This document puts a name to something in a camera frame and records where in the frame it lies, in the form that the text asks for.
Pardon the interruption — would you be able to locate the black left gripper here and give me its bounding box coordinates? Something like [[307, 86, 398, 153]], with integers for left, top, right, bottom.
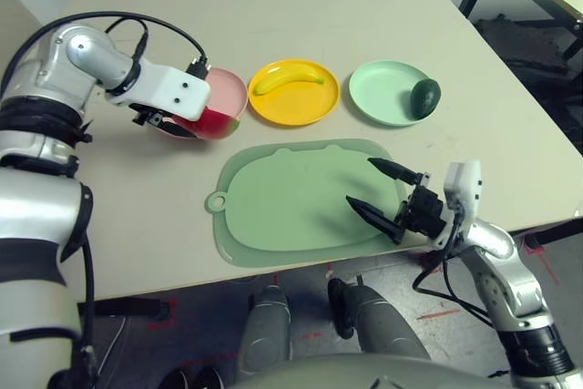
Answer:
[[131, 106, 190, 138]]

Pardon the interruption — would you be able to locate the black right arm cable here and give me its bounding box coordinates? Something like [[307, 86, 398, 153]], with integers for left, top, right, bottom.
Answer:
[[412, 210, 498, 327]]

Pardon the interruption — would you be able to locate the grey robot torso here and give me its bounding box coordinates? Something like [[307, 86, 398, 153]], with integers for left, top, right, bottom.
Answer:
[[227, 351, 516, 389]]

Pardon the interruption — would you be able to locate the pink round plate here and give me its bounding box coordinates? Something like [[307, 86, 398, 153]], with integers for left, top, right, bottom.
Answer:
[[149, 67, 250, 140]]

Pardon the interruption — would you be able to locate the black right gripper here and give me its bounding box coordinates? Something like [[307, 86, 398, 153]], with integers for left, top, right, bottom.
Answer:
[[345, 157, 450, 245]]

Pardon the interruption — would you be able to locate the black table base bar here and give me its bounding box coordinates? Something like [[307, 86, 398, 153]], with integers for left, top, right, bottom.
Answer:
[[77, 297, 177, 322], [514, 218, 583, 249]]

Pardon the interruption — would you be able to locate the mint green round plate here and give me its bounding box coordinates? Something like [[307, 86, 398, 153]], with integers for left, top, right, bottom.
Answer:
[[348, 59, 438, 128]]

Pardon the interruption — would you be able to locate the green cutting board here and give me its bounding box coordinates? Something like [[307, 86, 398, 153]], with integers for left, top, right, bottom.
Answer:
[[204, 138, 411, 270]]

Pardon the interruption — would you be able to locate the grey robot leg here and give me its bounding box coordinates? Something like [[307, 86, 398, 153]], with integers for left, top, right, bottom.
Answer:
[[327, 277, 432, 361], [236, 283, 292, 379]]

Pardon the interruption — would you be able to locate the yellow round plate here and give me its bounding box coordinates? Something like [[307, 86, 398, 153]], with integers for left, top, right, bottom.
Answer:
[[248, 58, 341, 128]]

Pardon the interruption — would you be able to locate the grey right robot leg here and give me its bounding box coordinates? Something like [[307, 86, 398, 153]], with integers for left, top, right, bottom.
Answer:
[[327, 277, 432, 361]]

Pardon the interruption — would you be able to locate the yellow toy banana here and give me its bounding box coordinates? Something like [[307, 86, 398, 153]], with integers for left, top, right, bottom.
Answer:
[[252, 65, 325, 97]]

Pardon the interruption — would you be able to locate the thin white floor cable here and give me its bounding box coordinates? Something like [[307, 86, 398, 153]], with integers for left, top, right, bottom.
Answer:
[[97, 315, 129, 376]]

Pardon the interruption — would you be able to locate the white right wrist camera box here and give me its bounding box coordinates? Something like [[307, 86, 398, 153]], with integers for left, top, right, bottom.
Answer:
[[432, 159, 483, 249]]

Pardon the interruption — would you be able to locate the black robot foot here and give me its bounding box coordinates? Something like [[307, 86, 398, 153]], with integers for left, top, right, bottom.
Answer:
[[193, 361, 227, 389], [159, 363, 192, 389]]

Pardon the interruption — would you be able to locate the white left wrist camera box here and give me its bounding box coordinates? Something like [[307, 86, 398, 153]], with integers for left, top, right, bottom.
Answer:
[[105, 58, 212, 122]]

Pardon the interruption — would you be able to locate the toy watermelon slice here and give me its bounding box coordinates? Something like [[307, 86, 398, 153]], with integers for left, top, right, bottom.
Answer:
[[175, 106, 241, 142]]

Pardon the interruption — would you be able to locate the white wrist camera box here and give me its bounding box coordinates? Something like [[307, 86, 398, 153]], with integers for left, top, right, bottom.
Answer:
[[105, 58, 212, 122], [432, 159, 483, 249]]

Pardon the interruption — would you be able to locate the grey left robot leg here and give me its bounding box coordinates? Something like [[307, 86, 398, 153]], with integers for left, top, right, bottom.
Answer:
[[236, 283, 292, 379]]

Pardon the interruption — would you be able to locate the dark floor mat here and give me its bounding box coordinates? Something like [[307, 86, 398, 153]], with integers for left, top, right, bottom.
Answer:
[[473, 15, 583, 144]]

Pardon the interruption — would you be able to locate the dark green toy avocado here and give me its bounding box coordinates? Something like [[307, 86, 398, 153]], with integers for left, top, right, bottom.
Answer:
[[408, 78, 442, 119]]

